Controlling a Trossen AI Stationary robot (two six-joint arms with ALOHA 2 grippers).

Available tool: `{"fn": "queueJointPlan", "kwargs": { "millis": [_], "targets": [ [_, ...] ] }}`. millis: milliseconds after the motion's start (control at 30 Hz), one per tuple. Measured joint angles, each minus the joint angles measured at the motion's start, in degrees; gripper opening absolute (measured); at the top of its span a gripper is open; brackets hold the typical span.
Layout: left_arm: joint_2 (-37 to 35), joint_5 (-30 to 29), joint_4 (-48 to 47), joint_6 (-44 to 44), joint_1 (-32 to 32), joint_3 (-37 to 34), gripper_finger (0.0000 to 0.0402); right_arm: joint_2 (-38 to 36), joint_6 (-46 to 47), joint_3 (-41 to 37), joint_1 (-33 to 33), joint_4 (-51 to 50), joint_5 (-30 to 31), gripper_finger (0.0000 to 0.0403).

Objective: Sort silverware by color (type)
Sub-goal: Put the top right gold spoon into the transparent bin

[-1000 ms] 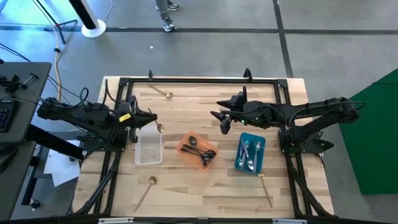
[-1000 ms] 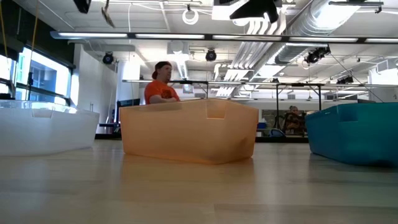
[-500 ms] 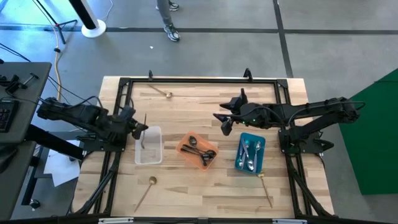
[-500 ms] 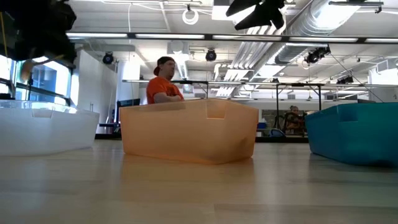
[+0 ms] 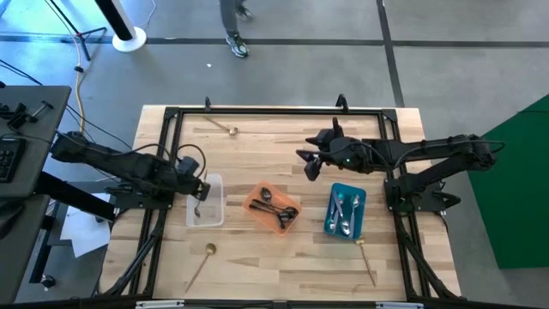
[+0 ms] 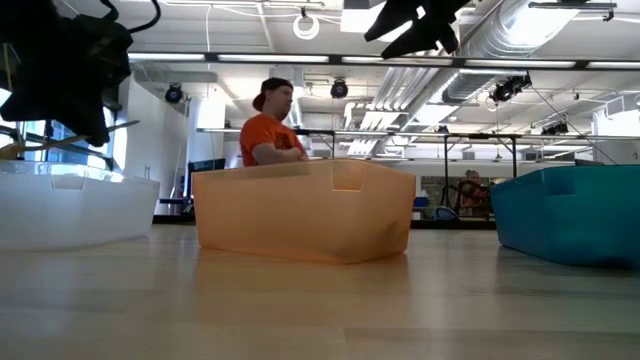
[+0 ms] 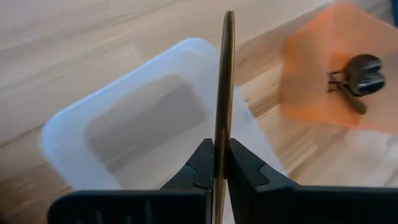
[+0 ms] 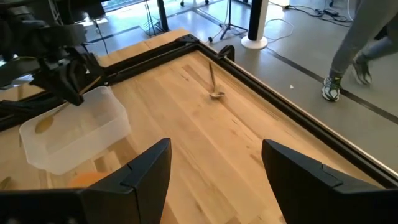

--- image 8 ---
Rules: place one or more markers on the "black frame clamp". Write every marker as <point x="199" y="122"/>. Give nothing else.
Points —
<point x="228" y="49"/>

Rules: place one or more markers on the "black tripod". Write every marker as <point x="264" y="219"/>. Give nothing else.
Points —
<point x="230" y="26"/>

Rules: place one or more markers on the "white round stand base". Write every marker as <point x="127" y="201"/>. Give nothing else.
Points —
<point x="255" y="43"/>

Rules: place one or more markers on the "clear plastic bin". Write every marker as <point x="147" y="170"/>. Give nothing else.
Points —
<point x="93" y="130"/>

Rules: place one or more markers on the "person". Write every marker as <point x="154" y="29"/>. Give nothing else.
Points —
<point x="351" y="37"/>

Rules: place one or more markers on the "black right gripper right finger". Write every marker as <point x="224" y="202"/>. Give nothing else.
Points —
<point x="311" y="199"/>

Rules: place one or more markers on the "small brown object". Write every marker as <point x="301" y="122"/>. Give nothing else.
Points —
<point x="216" y="94"/>

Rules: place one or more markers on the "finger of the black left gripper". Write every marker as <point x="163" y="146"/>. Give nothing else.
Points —
<point x="91" y="70"/>
<point x="62" y="87"/>

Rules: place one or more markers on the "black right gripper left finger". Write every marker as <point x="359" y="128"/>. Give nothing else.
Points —
<point x="124" y="202"/>

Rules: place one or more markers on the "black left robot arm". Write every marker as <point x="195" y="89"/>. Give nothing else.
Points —
<point x="18" y="34"/>

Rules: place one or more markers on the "black vertical post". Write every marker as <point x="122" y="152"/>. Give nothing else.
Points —
<point x="162" y="15"/>

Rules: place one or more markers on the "orange plastic bin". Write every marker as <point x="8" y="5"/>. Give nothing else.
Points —
<point x="87" y="180"/>

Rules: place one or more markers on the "black table frame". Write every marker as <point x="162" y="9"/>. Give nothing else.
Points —
<point x="149" y="60"/>

